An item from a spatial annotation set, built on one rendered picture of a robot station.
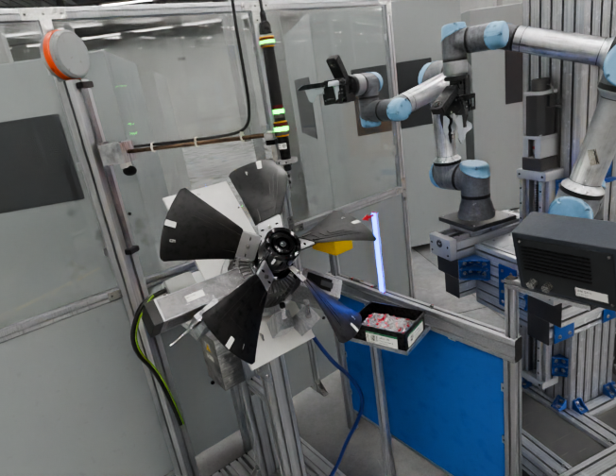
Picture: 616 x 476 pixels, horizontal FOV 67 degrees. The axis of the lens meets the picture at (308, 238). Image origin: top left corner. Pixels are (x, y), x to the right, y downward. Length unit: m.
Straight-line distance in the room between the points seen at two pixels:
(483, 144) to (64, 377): 4.35
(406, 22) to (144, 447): 3.60
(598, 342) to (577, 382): 0.18
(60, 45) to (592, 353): 2.30
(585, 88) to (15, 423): 2.36
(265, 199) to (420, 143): 2.95
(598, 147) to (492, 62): 3.78
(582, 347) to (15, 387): 2.21
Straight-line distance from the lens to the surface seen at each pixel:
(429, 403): 1.99
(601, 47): 1.62
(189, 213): 1.43
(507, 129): 5.36
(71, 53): 1.82
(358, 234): 1.59
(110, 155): 1.76
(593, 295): 1.35
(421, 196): 4.46
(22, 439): 2.22
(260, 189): 1.59
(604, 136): 1.50
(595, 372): 2.37
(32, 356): 2.08
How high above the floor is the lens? 1.68
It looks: 18 degrees down
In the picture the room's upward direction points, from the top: 9 degrees counter-clockwise
